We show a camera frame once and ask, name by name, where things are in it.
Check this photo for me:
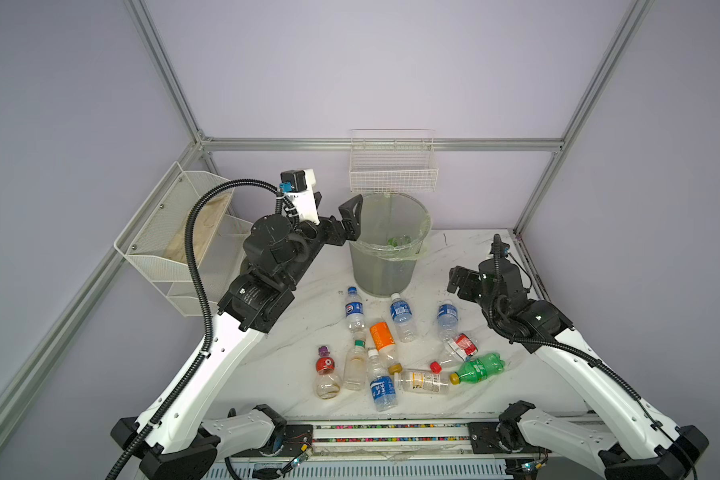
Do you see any aluminium front rail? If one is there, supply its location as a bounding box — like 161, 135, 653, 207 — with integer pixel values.
203, 415, 652, 480

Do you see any orange label bottle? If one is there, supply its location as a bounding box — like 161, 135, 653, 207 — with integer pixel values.
369, 321, 399, 369

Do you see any yellow cap clear bottle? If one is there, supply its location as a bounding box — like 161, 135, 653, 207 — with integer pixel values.
389, 365, 450, 395

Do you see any lower white mesh shelf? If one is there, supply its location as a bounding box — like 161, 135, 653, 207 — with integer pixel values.
167, 213, 252, 317

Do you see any blue label front bottle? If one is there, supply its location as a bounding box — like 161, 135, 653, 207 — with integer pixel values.
367, 349, 397, 412

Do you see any green plastic bin liner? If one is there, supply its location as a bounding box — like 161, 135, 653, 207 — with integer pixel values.
351, 193, 432, 261

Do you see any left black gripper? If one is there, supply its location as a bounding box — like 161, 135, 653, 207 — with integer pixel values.
279, 193, 360, 290

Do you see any white wire wall basket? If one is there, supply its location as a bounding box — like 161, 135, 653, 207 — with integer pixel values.
349, 129, 439, 194

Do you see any green soda bottle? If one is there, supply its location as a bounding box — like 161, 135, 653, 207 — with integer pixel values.
449, 352, 506, 385

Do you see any upper white mesh shelf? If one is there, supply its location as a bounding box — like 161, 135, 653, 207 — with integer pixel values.
114, 163, 226, 283

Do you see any blue label water bottle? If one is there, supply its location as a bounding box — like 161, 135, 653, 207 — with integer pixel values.
389, 293, 418, 343

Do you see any white mesh shelf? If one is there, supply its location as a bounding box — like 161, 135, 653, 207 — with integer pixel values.
167, 213, 252, 317
114, 163, 226, 283

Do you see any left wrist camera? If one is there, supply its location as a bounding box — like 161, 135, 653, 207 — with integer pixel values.
280, 169, 320, 225

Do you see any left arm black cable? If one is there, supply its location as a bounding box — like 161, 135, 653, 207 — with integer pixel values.
104, 178, 280, 480

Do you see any red cap crushed bottle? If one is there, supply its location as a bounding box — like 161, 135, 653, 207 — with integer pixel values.
429, 333, 478, 374

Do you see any green lime label bottle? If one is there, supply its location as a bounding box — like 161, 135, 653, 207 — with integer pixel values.
387, 235, 412, 248

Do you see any grey mesh waste bin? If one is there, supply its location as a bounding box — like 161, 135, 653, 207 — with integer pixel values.
349, 193, 432, 297

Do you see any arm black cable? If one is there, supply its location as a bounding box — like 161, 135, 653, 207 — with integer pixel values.
104, 178, 280, 480
491, 239, 697, 480

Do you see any small blue label bottle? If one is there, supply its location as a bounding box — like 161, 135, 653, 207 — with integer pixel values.
436, 300, 459, 342

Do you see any pepsi blue label bottle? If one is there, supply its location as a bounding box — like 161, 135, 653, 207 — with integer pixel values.
345, 286, 365, 333

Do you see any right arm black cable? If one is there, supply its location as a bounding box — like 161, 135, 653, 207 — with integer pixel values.
491, 239, 697, 480

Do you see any green cap clear bottle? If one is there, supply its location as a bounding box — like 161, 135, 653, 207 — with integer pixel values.
343, 340, 367, 391

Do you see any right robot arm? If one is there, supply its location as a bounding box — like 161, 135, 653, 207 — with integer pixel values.
447, 235, 709, 479

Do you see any beige cloth in shelf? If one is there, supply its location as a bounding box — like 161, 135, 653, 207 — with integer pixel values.
163, 193, 232, 265

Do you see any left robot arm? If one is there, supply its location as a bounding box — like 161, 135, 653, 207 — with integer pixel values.
107, 196, 363, 479

